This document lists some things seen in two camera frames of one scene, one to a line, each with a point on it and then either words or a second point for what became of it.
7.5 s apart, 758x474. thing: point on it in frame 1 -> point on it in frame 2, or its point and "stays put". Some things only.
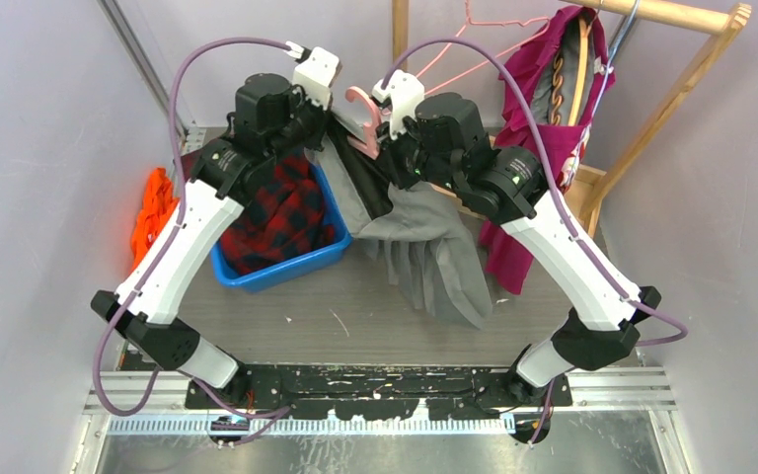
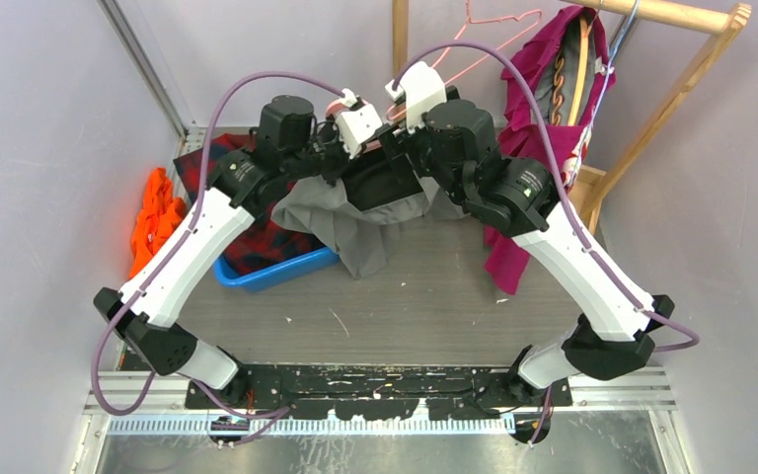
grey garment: (426, 242) -> (363, 237)
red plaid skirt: (284, 219) stays put
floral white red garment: (572, 162) stays put
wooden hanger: (584, 31) stays put
